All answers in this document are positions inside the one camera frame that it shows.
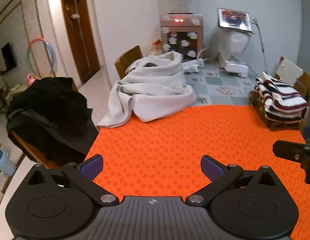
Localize checked tablecloth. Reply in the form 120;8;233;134
181;61;278;107

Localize brown wooden door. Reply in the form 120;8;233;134
60;0;101;85

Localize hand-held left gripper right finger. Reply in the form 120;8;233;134
185;155;283;207

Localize orange patterned mat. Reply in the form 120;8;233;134
84;104;310;240

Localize white appliance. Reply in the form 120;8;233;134
219;55;249;78

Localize white power strip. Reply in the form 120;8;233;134
182;58;205;73

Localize black clothes pile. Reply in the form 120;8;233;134
6;77;99;163

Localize white turtleneck sweater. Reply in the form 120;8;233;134
96;51;197;128

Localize pink water dispenser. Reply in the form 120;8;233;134
159;14;204;60

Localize black wall television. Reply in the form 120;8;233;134
1;42;17;72

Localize wooden chair under black clothes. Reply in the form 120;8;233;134
11;132;60;169

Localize striped folded sweater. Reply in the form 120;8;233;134
254;71;309;123

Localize framed photo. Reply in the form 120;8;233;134
217;8;257;35

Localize multicoloured hula hoop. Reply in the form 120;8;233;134
26;37;56;77

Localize orange white package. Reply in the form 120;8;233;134
151;40;162;55

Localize thin grey branch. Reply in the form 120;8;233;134
253;17;268;73

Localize wooden chair with paper bag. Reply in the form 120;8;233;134
274;56;310;103

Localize wooden chair with cutout back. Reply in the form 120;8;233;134
114;45;143;79

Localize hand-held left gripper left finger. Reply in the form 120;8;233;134
27;154;120;207

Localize brown patterned folded garment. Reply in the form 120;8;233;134
249;90;308;131

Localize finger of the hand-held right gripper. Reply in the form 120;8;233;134
273;140;310;184

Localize light blue bin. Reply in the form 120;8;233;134
0;149;16;177

